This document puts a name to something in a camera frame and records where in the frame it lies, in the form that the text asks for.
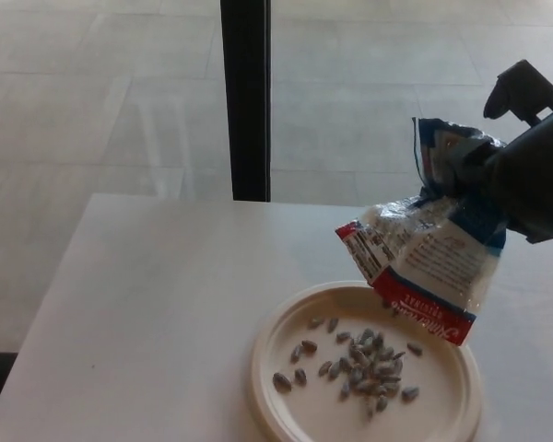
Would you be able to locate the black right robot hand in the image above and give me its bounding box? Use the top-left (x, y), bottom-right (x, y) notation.
top-left (446, 59), bottom-right (553, 246)

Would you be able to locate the red white sunflower seed bag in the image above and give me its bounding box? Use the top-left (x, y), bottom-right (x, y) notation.
top-left (334, 116), bottom-right (509, 348)

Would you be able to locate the sunflower seed pile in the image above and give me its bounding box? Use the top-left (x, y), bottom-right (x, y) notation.
top-left (338, 327), bottom-right (407, 418)

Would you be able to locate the cream round disposable plate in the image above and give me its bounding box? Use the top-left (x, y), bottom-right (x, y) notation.
top-left (250, 280), bottom-right (483, 442)

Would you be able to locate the black window frame post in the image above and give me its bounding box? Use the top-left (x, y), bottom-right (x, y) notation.
top-left (219, 0), bottom-right (273, 203)

